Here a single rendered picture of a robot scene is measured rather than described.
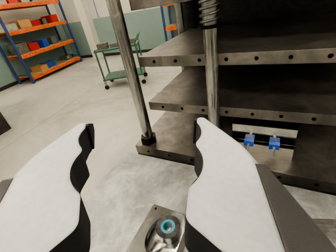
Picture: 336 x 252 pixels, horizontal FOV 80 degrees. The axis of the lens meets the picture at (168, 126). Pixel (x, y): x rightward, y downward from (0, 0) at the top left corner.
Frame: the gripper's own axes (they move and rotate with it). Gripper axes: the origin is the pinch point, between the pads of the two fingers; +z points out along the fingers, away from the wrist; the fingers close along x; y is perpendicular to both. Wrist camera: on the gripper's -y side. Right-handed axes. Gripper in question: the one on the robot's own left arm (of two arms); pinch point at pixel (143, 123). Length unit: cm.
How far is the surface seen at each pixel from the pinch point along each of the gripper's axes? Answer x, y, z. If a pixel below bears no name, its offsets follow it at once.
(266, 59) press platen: 43, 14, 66
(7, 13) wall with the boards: -432, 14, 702
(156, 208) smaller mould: -2, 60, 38
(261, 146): 49, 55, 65
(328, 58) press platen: 59, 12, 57
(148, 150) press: -7, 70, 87
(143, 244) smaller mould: -6, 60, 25
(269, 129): 50, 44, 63
